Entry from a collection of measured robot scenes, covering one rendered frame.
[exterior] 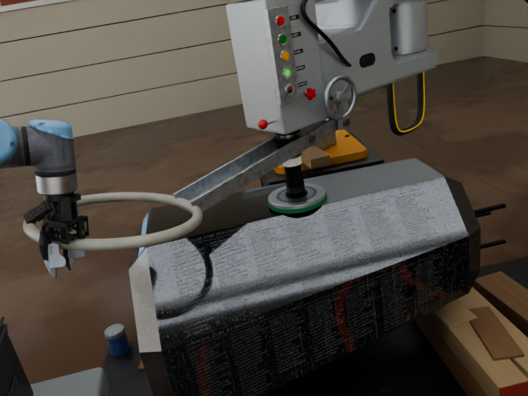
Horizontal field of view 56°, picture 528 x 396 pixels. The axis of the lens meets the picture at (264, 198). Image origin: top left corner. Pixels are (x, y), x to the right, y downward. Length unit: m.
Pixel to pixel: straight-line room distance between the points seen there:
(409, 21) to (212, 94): 6.09
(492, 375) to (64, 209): 1.52
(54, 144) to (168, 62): 6.70
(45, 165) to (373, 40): 1.20
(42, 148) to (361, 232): 1.09
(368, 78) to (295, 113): 0.37
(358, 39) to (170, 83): 6.22
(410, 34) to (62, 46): 6.41
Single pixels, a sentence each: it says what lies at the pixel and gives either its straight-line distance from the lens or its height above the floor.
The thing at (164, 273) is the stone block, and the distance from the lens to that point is 1.73.
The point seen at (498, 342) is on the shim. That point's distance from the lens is 2.14.
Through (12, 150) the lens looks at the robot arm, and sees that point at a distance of 1.08.
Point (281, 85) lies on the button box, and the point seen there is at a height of 1.33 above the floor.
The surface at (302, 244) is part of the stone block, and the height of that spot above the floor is 0.78.
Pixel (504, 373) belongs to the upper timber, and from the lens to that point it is 2.04.
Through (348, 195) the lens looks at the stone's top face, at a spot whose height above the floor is 0.87.
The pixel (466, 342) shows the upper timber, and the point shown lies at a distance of 2.15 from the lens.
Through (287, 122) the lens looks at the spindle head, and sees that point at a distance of 1.62.
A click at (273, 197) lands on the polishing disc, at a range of 1.85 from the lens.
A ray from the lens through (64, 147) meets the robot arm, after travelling 1.22.
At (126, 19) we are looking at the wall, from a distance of 7.84.
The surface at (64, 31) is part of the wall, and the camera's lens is 8.00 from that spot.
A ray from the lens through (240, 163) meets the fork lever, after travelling 1.73.
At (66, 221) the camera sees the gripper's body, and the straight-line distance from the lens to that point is 1.26.
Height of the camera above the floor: 1.61
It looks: 22 degrees down
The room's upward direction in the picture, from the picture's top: 10 degrees counter-clockwise
